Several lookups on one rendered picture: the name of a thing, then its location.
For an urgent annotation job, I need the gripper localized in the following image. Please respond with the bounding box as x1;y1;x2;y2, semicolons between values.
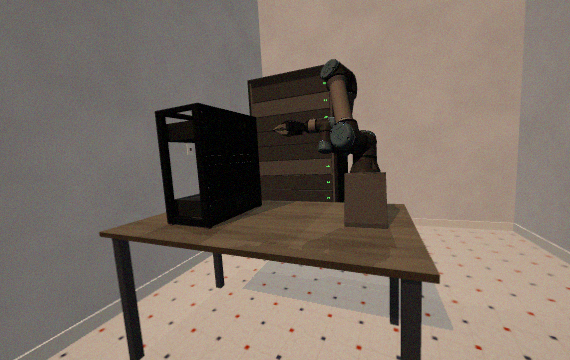
273;120;309;137

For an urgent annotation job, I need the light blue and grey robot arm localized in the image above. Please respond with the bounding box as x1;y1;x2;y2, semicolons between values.
307;59;381;173

